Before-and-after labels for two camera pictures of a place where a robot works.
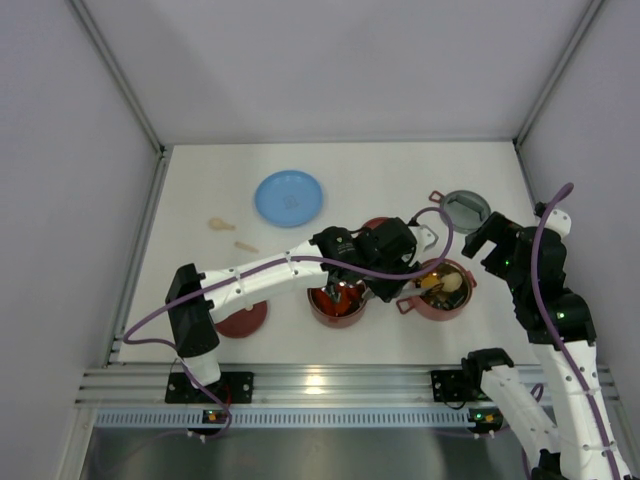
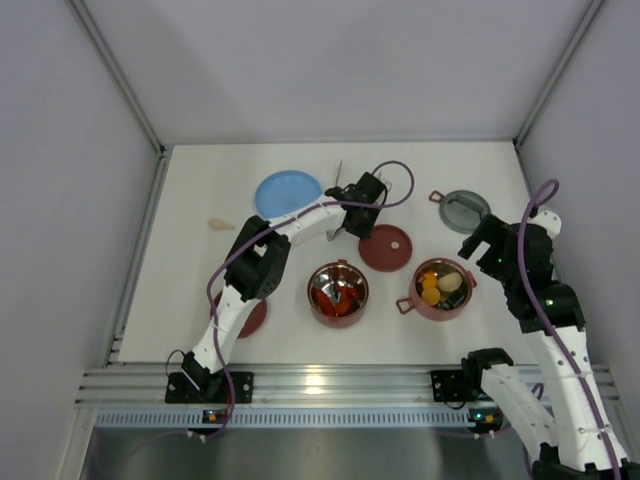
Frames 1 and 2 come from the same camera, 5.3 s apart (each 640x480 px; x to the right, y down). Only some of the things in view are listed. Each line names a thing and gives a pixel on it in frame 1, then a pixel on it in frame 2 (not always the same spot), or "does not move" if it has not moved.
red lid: (244, 323) does not move
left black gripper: (388, 288) -> (357, 220)
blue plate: (289, 198) does not move
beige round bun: (451, 282) does not move
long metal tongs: (370, 292) -> (333, 233)
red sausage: (324, 302) does not move
